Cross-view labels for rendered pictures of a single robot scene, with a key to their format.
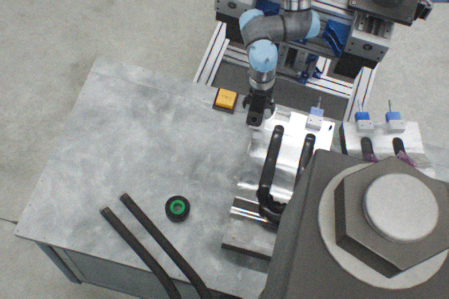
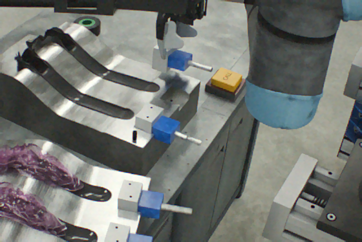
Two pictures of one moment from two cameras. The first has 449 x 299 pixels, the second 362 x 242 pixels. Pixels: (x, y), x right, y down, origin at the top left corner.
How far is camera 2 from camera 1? 1.84 m
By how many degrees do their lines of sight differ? 62
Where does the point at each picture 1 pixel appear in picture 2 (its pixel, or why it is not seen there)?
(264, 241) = (10, 59)
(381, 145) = (88, 212)
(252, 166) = (101, 51)
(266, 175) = (83, 57)
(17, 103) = (314, 124)
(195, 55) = not seen: outside the picture
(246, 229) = not seen: hidden behind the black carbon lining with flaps
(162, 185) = (121, 27)
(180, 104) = (227, 54)
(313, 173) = not seen: outside the picture
